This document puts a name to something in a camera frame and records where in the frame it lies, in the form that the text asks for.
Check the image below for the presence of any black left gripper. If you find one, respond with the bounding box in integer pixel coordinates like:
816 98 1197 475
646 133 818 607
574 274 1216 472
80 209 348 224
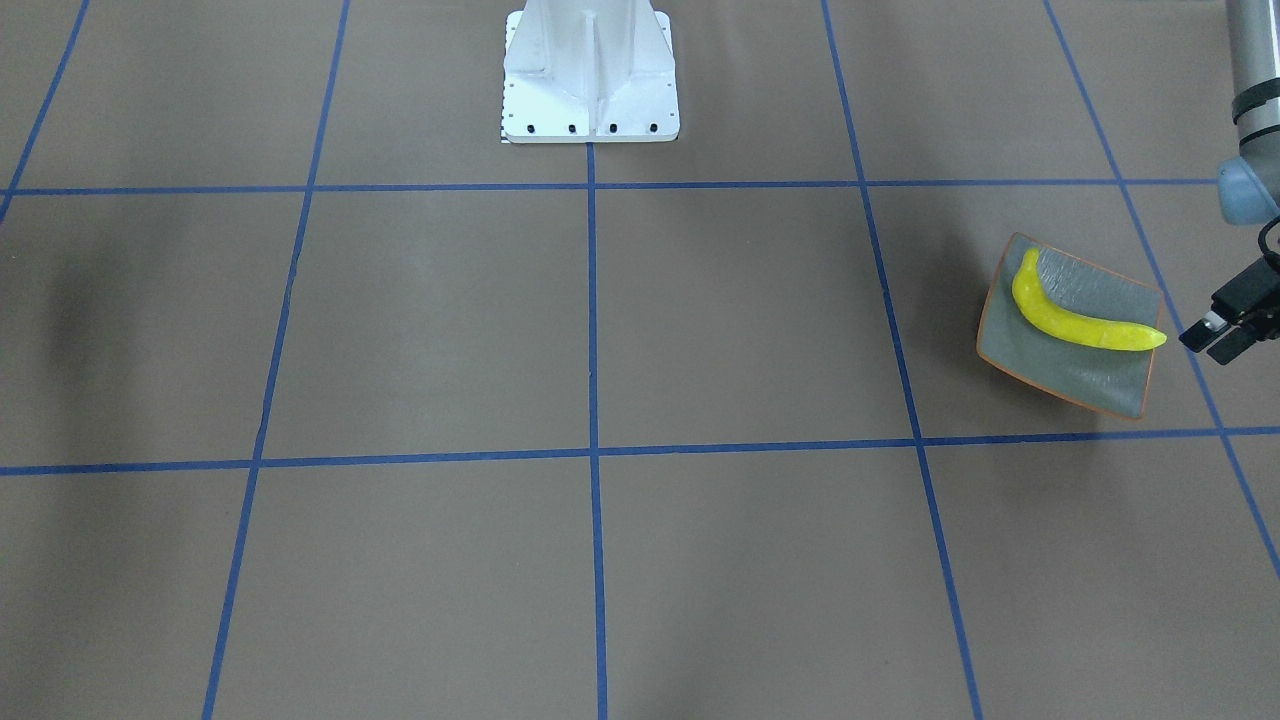
1179 256 1279 365

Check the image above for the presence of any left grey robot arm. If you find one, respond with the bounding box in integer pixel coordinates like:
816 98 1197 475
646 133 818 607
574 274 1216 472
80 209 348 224
1179 1 1279 365

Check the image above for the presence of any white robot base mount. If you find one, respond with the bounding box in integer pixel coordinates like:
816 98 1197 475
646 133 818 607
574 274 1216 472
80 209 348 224
500 1 681 143

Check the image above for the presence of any grey square plate orange rim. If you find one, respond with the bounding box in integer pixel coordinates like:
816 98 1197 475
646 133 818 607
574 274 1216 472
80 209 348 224
975 233 1169 419

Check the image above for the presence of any bright yellow-green banana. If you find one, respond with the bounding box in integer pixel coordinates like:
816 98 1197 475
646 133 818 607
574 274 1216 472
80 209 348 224
1011 246 1169 352

